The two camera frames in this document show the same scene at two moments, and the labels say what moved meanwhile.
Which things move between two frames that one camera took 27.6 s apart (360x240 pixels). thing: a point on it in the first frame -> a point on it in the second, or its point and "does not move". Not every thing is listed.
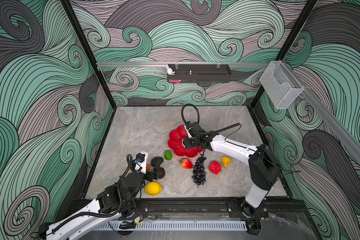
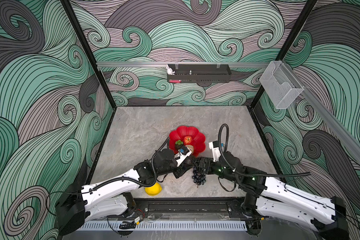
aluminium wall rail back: [130, 64] does not move
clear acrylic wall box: [280, 84] does not move
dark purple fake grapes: [199, 173] does not move
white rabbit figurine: [170, 71] does not move
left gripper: [150, 177] -> [180, 170]
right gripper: [186, 143] -> [204, 164]
